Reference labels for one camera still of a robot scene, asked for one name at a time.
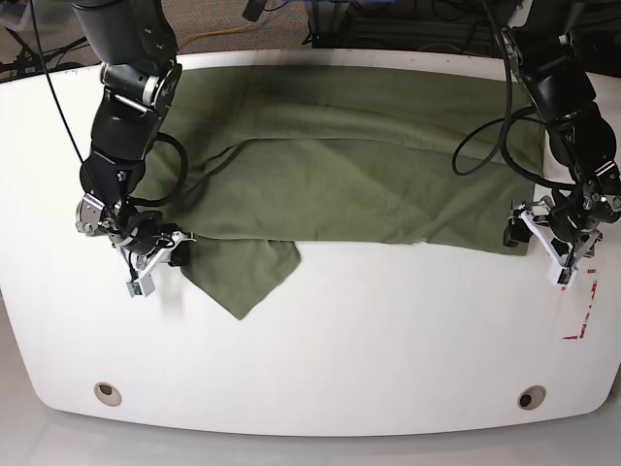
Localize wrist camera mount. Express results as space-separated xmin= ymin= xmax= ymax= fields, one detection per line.
xmin=507 ymin=195 xmax=603 ymax=286
xmin=123 ymin=231 xmax=197 ymax=297

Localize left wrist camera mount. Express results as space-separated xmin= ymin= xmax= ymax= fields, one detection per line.
xmin=507 ymin=195 xmax=603 ymax=286

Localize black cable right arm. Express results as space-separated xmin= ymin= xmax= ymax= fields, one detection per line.
xmin=28 ymin=0 xmax=190 ymax=208

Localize left table cable grommet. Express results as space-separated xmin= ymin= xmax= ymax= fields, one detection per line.
xmin=94 ymin=383 xmax=122 ymax=407

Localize olive green T-shirt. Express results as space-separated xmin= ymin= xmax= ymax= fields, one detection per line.
xmin=163 ymin=66 xmax=535 ymax=319

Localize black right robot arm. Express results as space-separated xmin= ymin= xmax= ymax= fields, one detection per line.
xmin=72 ymin=1 xmax=187 ymax=257

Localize right table cable grommet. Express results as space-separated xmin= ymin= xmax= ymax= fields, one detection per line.
xmin=517 ymin=385 xmax=546 ymax=411

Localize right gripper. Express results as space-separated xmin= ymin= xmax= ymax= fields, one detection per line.
xmin=114 ymin=220 xmax=190 ymax=267

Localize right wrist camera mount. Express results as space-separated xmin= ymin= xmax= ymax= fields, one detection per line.
xmin=123 ymin=231 xmax=197 ymax=297

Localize yellow cable on floor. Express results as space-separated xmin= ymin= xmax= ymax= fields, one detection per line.
xmin=179 ymin=17 xmax=253 ymax=54

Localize table cable grommet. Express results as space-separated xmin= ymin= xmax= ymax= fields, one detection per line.
xmin=517 ymin=385 xmax=546 ymax=411
xmin=94 ymin=383 xmax=122 ymax=407

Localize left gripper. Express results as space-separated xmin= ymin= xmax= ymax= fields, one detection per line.
xmin=503 ymin=203 xmax=605 ymax=249

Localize black tripod stand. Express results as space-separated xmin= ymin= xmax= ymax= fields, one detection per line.
xmin=1 ymin=27 xmax=89 ymax=83

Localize black cable loop right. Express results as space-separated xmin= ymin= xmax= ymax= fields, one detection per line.
xmin=451 ymin=0 xmax=578 ymax=190

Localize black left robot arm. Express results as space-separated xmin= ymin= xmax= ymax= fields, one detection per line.
xmin=497 ymin=1 xmax=620 ymax=244

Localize red tape rectangle marking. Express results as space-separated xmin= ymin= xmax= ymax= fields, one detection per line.
xmin=557 ymin=268 xmax=599 ymax=341

